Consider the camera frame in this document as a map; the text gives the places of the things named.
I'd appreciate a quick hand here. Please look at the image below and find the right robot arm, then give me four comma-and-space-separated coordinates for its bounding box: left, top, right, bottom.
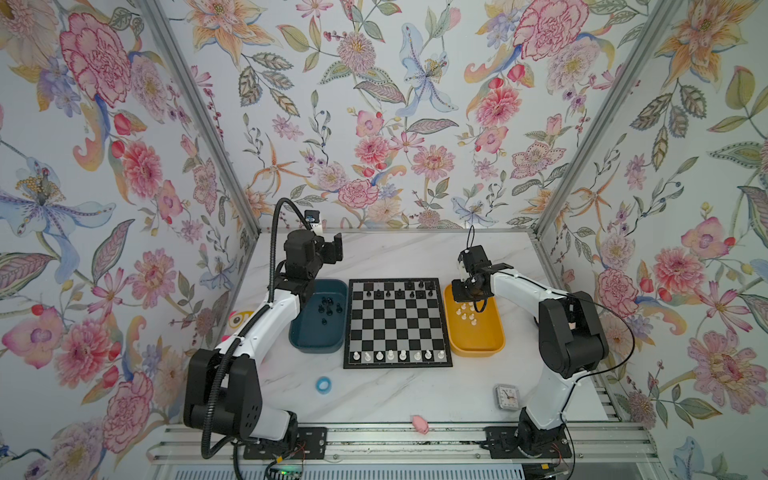
452, 245, 609, 456

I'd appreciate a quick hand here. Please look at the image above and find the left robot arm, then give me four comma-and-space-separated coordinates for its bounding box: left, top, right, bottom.
183, 229, 344, 458

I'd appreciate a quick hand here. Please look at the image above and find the yellow plastic tray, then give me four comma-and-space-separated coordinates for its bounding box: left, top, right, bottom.
443, 285, 506, 358

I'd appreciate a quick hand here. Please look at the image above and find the teal plastic tray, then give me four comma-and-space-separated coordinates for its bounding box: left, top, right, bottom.
289, 279, 348, 354

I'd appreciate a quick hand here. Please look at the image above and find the black white chessboard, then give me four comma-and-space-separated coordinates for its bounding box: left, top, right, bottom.
343, 277, 453, 370

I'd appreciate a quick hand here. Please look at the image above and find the yellow white plush toy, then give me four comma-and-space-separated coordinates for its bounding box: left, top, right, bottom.
228, 311, 254, 331

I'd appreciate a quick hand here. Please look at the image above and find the small white clock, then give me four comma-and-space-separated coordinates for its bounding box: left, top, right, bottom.
494, 384, 521, 411

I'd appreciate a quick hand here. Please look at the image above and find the pink eraser toy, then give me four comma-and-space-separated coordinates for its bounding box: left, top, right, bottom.
411, 415, 430, 435

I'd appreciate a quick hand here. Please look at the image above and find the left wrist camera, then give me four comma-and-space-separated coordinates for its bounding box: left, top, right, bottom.
304, 209, 323, 235

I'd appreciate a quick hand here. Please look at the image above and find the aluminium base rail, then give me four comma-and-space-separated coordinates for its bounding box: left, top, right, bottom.
147, 422, 659, 466

